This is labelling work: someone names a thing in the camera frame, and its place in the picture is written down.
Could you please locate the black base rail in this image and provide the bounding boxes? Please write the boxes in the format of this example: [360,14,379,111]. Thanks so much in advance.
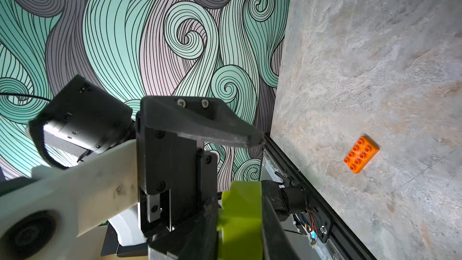
[263,134,375,260]

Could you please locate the small lime brick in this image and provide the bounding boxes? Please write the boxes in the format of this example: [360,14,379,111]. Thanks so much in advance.
[217,181,263,260]

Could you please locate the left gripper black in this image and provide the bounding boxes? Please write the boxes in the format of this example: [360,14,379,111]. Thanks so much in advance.
[136,96,265,237]

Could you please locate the orange 2x4 brick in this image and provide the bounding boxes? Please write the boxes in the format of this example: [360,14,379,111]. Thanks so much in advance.
[344,135,380,174]

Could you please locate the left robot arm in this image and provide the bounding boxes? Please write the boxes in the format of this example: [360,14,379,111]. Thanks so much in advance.
[1,75,264,260]

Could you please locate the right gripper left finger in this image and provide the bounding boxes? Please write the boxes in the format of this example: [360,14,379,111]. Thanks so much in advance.
[148,196,219,260]

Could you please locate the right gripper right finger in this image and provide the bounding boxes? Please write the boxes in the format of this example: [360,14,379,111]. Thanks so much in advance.
[261,180,299,260]

